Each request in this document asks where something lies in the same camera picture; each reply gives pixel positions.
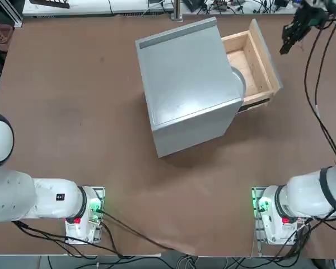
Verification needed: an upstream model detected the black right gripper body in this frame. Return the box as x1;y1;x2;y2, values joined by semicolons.
295;0;330;29

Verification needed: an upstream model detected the gray drawer with white handle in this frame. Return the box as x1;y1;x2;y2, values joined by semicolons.
221;18;283;113

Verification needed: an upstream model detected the pale gray round plate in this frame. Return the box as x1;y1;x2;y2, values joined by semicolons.
230;66;248;103

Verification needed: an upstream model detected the gray metal drawer cabinet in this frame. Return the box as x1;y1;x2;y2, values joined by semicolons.
135;16;244;159

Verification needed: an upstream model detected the black slotted rack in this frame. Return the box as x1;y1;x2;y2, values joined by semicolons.
29;0;71;9

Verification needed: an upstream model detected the brown perforated plastic object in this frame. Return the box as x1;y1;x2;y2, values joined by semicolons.
0;22;14;53

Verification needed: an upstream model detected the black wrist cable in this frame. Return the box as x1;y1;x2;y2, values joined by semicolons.
304;19;336;165

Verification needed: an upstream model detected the aluminium camera post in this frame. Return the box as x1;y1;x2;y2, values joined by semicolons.
170;0;184;22

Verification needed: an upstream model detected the black base power cable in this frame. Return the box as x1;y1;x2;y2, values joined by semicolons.
96;207;193;255

